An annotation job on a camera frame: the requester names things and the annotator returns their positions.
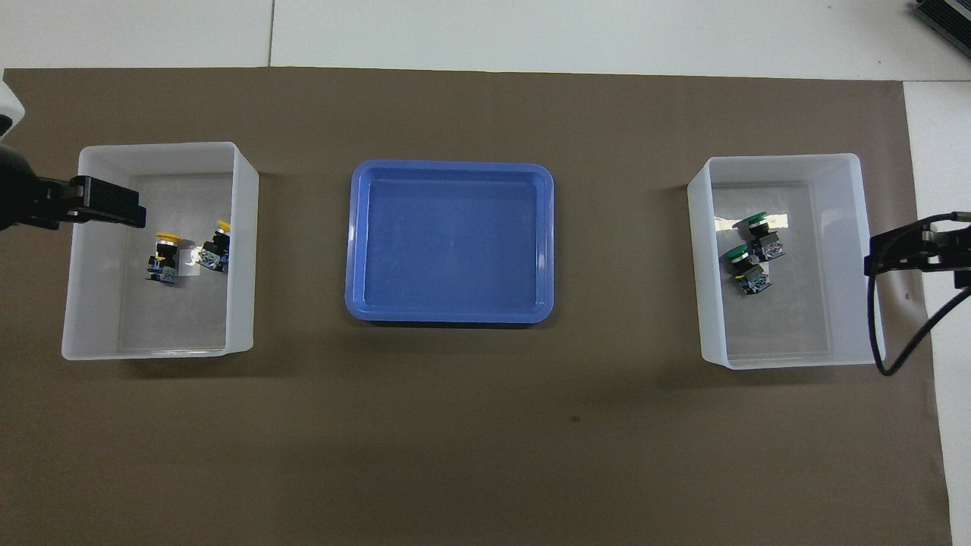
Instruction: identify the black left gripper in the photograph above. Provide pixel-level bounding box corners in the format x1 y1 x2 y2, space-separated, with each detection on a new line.
0 143 147 232

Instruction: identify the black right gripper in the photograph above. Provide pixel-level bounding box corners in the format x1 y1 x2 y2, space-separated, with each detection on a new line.
865 220 971 289

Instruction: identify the yellow push button switch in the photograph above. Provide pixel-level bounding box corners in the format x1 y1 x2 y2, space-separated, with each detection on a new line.
146 233 181 287
196 220 232 272

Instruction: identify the green push button switch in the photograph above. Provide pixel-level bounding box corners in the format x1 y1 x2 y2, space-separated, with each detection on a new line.
719 244 773 297
734 212 787 262

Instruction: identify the translucent white plastic box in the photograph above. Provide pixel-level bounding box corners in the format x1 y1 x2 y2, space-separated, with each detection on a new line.
61 142 260 361
687 154 869 370

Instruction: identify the dark grey device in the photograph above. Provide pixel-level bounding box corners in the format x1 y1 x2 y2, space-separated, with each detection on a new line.
913 0 971 48

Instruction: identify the blue plastic tray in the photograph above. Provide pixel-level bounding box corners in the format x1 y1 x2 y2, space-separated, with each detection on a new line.
344 159 555 325

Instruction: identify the brown paper table mat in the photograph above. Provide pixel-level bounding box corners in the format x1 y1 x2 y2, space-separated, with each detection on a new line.
0 67 953 546

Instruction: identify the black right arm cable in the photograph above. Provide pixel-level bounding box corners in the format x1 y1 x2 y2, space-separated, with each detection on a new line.
867 212 971 376

